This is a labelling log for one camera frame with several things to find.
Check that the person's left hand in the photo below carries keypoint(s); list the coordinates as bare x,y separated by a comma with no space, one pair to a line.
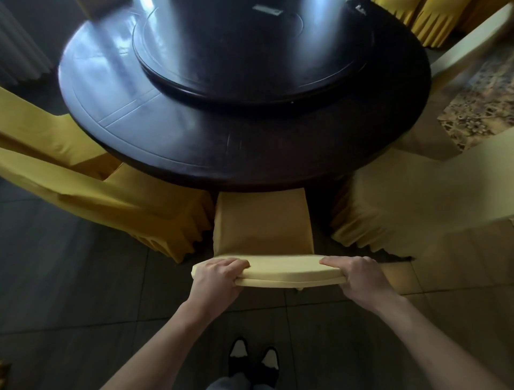
213,283

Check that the person's right hand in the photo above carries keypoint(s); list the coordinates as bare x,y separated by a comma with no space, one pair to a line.
363,281

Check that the person's right fingers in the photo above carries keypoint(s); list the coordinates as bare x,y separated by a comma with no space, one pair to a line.
337,262

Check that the person's left fingers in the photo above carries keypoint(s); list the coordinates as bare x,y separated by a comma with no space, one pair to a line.
229,266

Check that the yellow covered chair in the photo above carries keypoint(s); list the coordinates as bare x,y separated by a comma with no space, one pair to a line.
263,237
429,197
92,180
433,18

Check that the person's right forearm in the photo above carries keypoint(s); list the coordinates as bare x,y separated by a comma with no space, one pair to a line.
435,347

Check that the person's left forearm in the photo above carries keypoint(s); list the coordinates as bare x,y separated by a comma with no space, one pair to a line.
156,347

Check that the person's left shoe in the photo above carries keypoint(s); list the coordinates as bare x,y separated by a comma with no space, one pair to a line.
238,357

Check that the person's shoe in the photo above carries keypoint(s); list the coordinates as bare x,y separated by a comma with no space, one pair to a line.
270,363
238,357

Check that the person's right shoe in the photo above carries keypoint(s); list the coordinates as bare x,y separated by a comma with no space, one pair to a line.
270,363

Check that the person's grey trouser legs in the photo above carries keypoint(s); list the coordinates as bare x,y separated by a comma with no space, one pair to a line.
235,381

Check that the dark round dining table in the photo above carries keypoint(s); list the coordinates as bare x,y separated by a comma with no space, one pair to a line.
245,132

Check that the dark round turntable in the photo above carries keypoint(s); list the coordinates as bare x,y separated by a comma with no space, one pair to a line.
249,52

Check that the patterned carpet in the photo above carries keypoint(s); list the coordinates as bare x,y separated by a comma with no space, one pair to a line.
484,100

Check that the grey curtain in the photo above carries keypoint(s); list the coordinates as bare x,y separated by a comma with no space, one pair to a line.
20,44

